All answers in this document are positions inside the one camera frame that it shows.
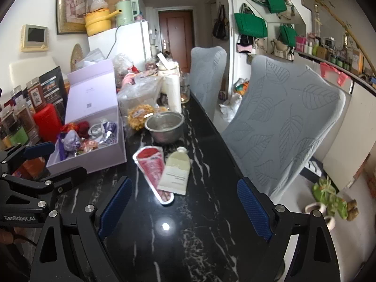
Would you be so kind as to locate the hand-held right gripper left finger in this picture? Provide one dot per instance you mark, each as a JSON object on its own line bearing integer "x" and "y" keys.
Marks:
{"x": 116, "y": 208}

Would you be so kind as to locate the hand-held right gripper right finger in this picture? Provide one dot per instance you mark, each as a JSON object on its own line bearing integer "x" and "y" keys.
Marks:
{"x": 254, "y": 208}

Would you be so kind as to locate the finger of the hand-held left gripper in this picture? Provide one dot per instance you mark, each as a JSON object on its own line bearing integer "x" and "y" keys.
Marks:
{"x": 67, "y": 176}
{"x": 38, "y": 149}

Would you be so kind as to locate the purple sachet with tassel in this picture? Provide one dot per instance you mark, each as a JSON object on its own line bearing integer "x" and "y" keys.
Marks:
{"x": 70, "y": 142}

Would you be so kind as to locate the red gold printed packet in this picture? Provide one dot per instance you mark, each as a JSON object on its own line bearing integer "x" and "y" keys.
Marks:
{"x": 67, "y": 127}

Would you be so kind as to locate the colourful foil triangular packet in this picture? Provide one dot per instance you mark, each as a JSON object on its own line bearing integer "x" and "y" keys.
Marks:
{"x": 88, "y": 146}

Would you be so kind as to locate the red and white pouch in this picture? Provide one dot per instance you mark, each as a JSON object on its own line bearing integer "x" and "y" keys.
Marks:
{"x": 152, "y": 170}

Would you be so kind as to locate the silver purple foil packet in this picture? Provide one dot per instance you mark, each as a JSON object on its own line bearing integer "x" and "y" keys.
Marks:
{"x": 109, "y": 132}

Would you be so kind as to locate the cream squeeze tube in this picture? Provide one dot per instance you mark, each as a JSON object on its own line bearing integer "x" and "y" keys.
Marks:
{"x": 176, "y": 173}

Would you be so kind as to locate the lavender gift box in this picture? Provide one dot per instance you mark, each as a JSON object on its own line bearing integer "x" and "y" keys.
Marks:
{"x": 94, "y": 94}

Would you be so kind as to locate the person's left hand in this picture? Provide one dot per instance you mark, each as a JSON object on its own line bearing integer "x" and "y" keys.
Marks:
{"x": 11, "y": 235}

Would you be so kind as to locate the jar of red sauce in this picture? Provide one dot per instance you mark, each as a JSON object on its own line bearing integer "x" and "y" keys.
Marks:
{"x": 29, "y": 167}

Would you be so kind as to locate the red plastic bottle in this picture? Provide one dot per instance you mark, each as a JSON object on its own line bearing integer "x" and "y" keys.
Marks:
{"x": 48, "y": 122}

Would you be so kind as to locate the cluster of clear spice jars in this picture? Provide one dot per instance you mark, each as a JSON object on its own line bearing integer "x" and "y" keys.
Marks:
{"x": 20, "y": 114}

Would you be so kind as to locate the white slippers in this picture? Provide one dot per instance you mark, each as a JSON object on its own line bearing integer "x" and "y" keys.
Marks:
{"x": 318, "y": 211}

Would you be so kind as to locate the black printed brochure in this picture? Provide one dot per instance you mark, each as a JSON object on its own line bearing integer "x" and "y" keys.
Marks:
{"x": 54, "y": 83}

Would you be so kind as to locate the green sandals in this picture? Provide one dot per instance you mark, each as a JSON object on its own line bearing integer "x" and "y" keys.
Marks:
{"x": 335, "y": 202}

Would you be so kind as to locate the yellow snack bag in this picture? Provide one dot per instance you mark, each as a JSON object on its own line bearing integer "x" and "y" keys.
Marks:
{"x": 138, "y": 117}

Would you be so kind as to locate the metal bowl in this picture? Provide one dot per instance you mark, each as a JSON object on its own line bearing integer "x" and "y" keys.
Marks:
{"x": 164, "y": 129}

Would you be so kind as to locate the grey leaf-pattern covered chair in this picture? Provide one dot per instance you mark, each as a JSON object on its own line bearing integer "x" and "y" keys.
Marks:
{"x": 207, "y": 76}
{"x": 279, "y": 117}

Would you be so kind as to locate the woven hand fan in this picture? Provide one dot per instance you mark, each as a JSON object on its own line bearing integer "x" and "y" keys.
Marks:
{"x": 77, "y": 55}

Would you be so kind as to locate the white plastic bag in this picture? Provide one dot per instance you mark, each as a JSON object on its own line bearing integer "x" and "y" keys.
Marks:
{"x": 232, "y": 108}

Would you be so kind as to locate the white paper packages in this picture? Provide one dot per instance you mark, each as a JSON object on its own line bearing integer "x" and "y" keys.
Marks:
{"x": 91, "y": 58}

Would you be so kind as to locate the clear plastic bagged container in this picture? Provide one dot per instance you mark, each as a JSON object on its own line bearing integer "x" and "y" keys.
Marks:
{"x": 138, "y": 94}

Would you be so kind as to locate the pink pig container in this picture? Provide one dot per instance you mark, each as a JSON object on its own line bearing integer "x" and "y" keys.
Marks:
{"x": 129, "y": 79}

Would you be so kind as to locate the orange and green bag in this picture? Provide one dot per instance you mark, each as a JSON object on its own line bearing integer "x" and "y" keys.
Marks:
{"x": 242, "y": 88}

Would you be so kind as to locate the white paper roll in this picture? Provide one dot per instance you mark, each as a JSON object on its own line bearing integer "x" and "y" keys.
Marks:
{"x": 172, "y": 94}

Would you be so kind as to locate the clear drinking glass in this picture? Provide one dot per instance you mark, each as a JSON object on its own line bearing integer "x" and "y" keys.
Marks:
{"x": 185, "y": 89}

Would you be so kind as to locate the yellow cooking pot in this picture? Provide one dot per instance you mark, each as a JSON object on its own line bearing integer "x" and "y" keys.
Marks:
{"x": 98, "y": 23}

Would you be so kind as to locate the white refrigerator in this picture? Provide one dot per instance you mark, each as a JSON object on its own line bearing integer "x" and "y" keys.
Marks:
{"x": 129, "y": 41}

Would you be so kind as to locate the gold framed picture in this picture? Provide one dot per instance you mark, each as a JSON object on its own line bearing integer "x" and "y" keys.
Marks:
{"x": 72, "y": 6}

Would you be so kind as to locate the cream teapot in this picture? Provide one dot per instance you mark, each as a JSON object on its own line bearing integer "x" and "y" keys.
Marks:
{"x": 169, "y": 66}

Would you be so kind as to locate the pink plastic bag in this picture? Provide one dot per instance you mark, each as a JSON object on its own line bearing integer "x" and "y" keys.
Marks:
{"x": 335, "y": 73}

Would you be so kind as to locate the pale green electric kettle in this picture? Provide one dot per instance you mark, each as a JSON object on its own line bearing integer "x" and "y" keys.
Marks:
{"x": 124, "y": 14}

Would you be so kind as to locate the pink bow bag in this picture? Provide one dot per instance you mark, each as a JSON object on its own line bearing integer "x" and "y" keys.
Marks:
{"x": 244, "y": 48}

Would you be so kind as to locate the row of cosmetic bottles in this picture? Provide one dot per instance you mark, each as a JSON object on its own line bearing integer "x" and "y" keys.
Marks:
{"x": 332, "y": 54}

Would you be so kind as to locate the brown entrance door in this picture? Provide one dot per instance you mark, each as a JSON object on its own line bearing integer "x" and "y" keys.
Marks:
{"x": 176, "y": 41}

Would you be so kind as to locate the green tote bag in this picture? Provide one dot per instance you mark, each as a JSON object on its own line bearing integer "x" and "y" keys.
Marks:
{"x": 251, "y": 26}

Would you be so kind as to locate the dark hanging handbag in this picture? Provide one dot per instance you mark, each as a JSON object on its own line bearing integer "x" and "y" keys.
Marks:
{"x": 220, "y": 26}

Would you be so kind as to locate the wall intercom panel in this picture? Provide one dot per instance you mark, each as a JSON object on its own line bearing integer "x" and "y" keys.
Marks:
{"x": 34, "y": 36}

